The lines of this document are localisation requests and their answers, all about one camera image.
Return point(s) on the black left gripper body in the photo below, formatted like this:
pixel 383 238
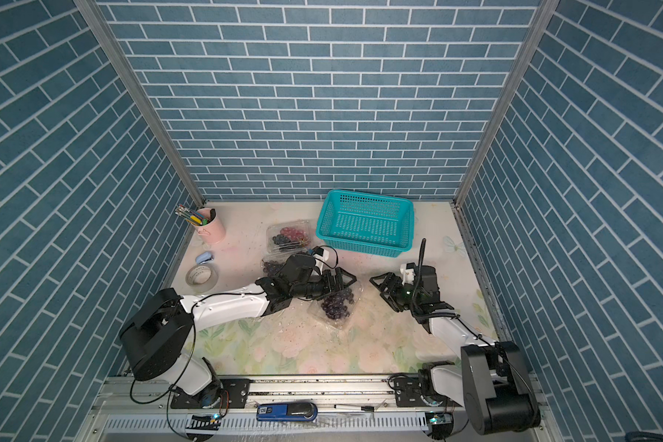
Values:
pixel 316 288

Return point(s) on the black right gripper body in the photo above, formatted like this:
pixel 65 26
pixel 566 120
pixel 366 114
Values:
pixel 401 296

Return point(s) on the clear clamshell container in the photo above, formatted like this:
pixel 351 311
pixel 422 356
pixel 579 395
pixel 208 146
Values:
pixel 275 230
pixel 273 263
pixel 316 312

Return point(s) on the red grape bunch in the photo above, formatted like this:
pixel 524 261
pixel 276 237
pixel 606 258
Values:
pixel 298 236

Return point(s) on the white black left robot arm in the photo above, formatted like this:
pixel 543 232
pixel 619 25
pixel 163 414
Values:
pixel 155 338

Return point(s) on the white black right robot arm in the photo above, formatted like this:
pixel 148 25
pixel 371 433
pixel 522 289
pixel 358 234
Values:
pixel 491 382

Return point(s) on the teal plastic basket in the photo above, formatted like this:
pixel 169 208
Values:
pixel 366 223

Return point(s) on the small blue stapler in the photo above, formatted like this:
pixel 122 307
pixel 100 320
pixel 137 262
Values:
pixel 204 257

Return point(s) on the tape roll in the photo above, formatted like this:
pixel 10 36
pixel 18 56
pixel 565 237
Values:
pixel 202 278

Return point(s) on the pink pen cup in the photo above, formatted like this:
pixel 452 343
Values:
pixel 213 231

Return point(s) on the black marker pen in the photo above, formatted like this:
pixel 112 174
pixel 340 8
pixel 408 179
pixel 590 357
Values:
pixel 355 408

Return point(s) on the blue black handheld device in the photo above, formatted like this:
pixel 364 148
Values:
pixel 297 411

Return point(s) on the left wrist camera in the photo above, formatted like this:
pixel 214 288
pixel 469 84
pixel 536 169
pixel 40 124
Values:
pixel 302 267

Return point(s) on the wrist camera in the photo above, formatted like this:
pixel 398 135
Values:
pixel 302 267
pixel 428 279

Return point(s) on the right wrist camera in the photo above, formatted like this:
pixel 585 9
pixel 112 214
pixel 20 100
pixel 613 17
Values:
pixel 428 279

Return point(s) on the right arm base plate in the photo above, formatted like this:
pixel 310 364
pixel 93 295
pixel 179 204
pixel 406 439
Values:
pixel 413 392

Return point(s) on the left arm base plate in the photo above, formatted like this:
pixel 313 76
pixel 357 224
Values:
pixel 220 394

